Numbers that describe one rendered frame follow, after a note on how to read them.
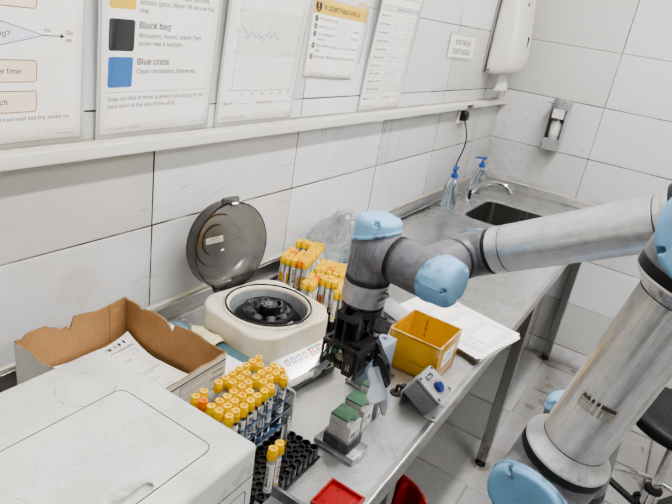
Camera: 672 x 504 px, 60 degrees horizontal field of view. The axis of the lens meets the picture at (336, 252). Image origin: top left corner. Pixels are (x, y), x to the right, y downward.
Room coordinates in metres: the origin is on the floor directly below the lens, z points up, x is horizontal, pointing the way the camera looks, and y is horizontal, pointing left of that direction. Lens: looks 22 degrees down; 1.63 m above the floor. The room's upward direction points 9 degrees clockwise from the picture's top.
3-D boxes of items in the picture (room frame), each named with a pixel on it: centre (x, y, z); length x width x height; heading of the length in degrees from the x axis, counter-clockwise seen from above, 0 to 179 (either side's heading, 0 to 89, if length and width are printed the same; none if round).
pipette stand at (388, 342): (1.12, -0.12, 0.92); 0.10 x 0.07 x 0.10; 146
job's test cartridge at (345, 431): (0.88, -0.07, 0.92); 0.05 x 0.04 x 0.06; 59
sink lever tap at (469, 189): (2.80, -0.70, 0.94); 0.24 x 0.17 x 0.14; 61
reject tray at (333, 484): (0.75, -0.07, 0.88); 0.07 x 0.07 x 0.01; 61
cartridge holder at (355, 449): (0.88, -0.07, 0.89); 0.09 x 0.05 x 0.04; 59
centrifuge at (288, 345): (1.17, 0.12, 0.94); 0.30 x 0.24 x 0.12; 52
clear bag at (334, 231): (1.70, 0.03, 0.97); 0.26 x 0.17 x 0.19; 165
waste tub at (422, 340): (1.23, -0.24, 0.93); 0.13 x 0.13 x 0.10; 60
